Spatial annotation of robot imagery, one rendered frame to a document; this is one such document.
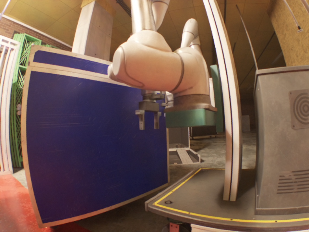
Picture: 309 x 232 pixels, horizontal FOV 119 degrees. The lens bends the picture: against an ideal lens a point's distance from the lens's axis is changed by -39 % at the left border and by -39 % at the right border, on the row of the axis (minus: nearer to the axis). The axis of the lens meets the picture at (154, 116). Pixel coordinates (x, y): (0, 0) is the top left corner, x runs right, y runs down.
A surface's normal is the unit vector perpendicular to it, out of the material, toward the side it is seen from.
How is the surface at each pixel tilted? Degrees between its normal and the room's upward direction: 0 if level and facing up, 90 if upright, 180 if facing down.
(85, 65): 90
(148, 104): 90
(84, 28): 90
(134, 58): 101
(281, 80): 90
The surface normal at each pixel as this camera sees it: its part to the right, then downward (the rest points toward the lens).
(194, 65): 0.44, -0.12
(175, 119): -0.58, -0.04
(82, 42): -0.36, -0.06
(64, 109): 0.74, -0.07
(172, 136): 0.00, -0.07
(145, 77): 0.17, 0.74
